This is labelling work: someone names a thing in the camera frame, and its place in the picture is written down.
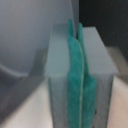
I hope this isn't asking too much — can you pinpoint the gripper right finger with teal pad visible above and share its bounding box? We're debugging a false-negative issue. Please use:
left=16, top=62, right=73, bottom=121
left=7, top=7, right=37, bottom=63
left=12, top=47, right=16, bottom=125
left=77, top=21, right=98, bottom=128

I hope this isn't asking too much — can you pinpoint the grey pot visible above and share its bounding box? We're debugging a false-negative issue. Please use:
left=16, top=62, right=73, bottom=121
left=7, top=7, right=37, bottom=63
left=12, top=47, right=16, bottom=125
left=0, top=0, right=79, bottom=77

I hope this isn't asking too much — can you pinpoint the light blue milk carton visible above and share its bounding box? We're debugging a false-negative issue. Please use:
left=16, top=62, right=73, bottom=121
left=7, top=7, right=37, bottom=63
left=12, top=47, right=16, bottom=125
left=46, top=25, right=118, bottom=128

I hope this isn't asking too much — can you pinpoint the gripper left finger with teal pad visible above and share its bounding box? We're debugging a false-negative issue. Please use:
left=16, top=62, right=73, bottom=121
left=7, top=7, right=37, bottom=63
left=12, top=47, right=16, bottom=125
left=67, top=20, right=82, bottom=128

